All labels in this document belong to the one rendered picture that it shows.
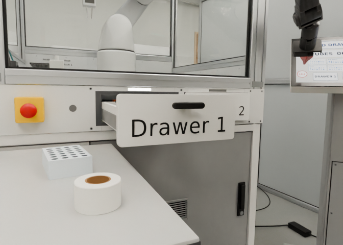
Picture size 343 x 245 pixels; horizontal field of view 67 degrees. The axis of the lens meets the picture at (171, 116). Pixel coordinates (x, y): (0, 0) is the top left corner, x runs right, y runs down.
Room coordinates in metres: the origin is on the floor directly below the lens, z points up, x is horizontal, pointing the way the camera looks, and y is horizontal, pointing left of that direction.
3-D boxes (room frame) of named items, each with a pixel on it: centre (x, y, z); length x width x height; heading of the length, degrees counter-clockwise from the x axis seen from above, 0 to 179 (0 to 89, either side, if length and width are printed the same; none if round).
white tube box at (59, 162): (0.56, 0.23, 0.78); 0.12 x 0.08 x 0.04; 32
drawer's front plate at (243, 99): (1.01, -0.18, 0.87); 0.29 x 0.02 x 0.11; 113
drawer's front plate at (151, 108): (0.59, -0.02, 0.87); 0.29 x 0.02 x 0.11; 113
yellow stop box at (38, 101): (0.73, 0.40, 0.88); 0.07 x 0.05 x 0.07; 113
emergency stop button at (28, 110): (0.70, 0.39, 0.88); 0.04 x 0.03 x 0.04; 113
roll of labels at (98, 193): (0.38, 0.11, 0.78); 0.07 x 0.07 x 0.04
